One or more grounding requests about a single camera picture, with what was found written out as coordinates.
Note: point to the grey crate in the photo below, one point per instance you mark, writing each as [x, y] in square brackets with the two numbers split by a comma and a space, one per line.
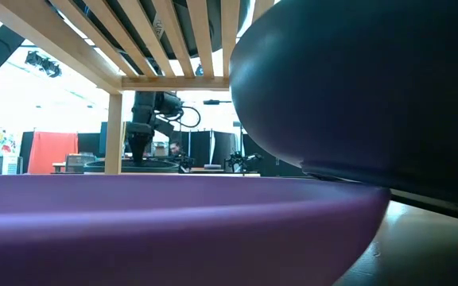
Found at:
[78, 163]

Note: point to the small dark teal plate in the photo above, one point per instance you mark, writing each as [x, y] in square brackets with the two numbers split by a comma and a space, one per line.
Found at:
[153, 166]

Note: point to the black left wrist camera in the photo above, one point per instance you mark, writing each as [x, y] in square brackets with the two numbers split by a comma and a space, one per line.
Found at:
[169, 105]

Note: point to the person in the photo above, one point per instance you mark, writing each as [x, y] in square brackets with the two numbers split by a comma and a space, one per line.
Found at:
[175, 148]

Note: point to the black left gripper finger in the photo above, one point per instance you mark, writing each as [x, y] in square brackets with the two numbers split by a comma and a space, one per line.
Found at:
[139, 149]

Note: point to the red fabric panel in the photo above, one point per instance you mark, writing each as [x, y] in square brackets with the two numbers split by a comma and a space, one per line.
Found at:
[52, 153]

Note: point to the small black robot arm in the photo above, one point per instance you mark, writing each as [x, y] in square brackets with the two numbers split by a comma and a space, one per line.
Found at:
[243, 159]

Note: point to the purple plate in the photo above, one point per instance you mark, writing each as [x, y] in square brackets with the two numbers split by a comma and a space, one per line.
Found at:
[133, 238]

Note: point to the wooden slatted shelf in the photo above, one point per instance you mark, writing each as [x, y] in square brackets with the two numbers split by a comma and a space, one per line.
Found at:
[173, 83]

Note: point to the dark blue bowl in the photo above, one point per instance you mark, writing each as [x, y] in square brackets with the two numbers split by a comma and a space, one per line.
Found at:
[352, 99]

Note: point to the black overhead camera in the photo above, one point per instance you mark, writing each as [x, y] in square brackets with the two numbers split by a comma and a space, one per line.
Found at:
[42, 63]

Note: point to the black partition curtain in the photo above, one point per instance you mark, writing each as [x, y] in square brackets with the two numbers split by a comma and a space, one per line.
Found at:
[201, 147]
[257, 151]

